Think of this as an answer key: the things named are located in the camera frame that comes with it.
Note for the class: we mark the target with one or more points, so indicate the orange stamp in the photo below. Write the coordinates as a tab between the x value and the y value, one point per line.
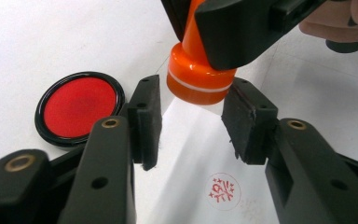
189	65

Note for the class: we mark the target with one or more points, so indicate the red ink pad black case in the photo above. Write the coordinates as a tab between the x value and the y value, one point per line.
77	105

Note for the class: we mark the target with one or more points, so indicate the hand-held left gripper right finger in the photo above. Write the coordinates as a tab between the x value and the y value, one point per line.
304	177

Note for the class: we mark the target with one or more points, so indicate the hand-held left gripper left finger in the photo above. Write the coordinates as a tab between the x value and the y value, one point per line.
108	174

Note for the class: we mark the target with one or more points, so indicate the white paper sheet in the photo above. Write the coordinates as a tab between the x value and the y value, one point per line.
192	149

